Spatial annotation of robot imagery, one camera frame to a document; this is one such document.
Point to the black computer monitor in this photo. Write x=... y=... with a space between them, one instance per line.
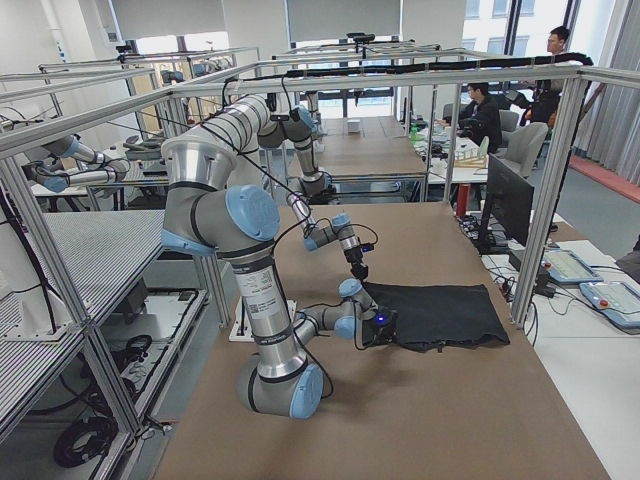
x=508 y=200

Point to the grey striped work table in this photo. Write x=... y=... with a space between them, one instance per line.
x=104 y=253

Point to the aluminium cage frame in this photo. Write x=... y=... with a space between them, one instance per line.
x=58 y=304

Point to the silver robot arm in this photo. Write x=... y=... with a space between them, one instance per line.
x=203 y=216
x=253 y=121

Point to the black t-shirt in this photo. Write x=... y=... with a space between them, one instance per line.
x=432 y=317

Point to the seated person in black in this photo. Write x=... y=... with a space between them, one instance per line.
x=481 y=117

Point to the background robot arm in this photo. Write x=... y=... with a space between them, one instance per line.
x=67 y=162

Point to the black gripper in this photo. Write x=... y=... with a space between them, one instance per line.
x=391 y=320
x=357 y=260

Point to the blue teach pendant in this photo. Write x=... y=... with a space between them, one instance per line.
x=616 y=300
x=566 y=268

